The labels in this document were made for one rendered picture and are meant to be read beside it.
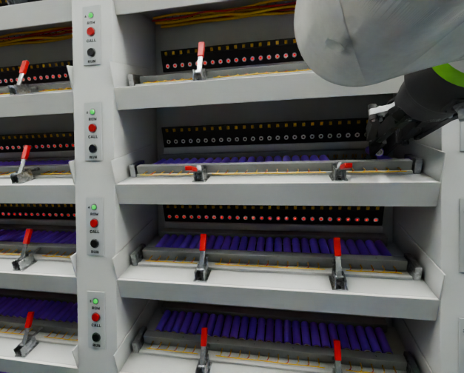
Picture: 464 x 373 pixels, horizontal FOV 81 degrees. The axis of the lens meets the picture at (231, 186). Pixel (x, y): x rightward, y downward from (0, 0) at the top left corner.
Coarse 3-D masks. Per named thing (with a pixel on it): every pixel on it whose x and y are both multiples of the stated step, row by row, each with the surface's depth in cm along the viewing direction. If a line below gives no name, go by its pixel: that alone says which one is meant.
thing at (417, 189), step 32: (128, 160) 61; (416, 160) 50; (128, 192) 56; (160, 192) 55; (192, 192) 54; (224, 192) 53; (256, 192) 52; (288, 192) 50; (320, 192) 49; (352, 192) 48; (384, 192) 47; (416, 192) 47
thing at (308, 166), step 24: (144, 168) 60; (168, 168) 59; (216, 168) 57; (240, 168) 56; (264, 168) 55; (288, 168) 55; (312, 168) 54; (360, 168) 52; (384, 168) 52; (408, 168) 51
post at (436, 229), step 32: (448, 128) 45; (448, 160) 45; (448, 192) 45; (416, 224) 54; (448, 224) 45; (448, 256) 45; (448, 288) 45; (416, 320) 54; (448, 320) 46; (448, 352) 46
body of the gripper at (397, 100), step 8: (400, 88) 36; (400, 96) 36; (408, 96) 34; (400, 104) 36; (408, 104) 35; (416, 104) 34; (392, 112) 39; (400, 112) 38; (408, 112) 36; (416, 112) 35; (424, 112) 34; (432, 112) 33; (416, 120) 40; (424, 120) 35; (432, 120) 35; (440, 120) 35
